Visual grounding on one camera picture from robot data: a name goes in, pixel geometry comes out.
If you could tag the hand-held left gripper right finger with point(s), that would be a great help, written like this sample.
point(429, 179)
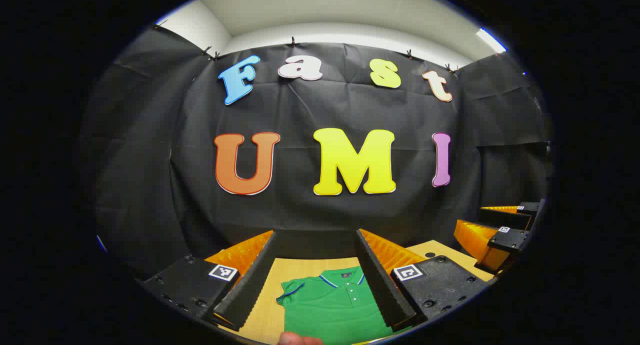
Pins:
point(382, 285)

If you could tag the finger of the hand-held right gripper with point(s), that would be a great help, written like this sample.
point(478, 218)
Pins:
point(502, 217)
point(507, 241)

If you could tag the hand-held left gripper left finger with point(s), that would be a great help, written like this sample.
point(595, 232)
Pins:
point(252, 285)

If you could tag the green T-shirt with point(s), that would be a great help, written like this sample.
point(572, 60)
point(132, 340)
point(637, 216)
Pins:
point(330, 310)

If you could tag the white ceiling light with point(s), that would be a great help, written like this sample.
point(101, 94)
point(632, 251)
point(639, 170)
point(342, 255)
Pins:
point(490, 40)

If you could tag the black backdrop cloth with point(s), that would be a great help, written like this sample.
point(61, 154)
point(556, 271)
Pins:
point(300, 110)

